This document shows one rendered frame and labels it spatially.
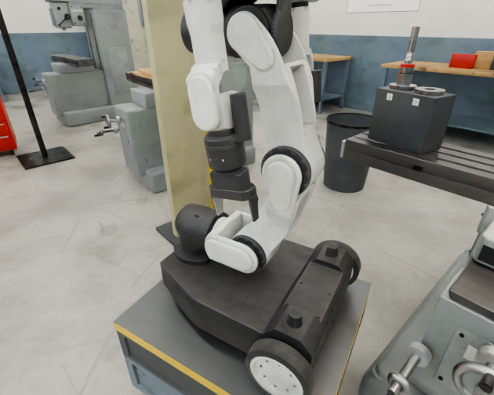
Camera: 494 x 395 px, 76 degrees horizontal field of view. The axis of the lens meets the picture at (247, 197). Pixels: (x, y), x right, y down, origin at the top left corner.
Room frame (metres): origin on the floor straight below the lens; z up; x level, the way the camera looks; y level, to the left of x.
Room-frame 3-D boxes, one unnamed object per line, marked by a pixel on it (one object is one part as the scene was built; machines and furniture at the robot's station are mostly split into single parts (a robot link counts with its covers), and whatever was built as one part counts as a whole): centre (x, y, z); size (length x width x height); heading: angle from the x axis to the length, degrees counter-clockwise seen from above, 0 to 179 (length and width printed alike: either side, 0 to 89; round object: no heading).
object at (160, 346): (0.89, -0.02, 0.20); 0.78 x 0.68 x 0.40; 60
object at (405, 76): (1.16, -0.55, 1.20); 0.05 x 0.05 x 0.06
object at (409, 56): (1.16, -0.55, 1.29); 0.03 x 0.03 x 0.11
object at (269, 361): (0.54, -0.09, 0.50); 0.20 x 0.05 x 0.20; 60
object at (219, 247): (0.91, 0.01, 0.68); 0.21 x 0.20 x 0.13; 60
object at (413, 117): (1.12, -0.58, 1.07); 0.22 x 0.12 x 0.20; 31
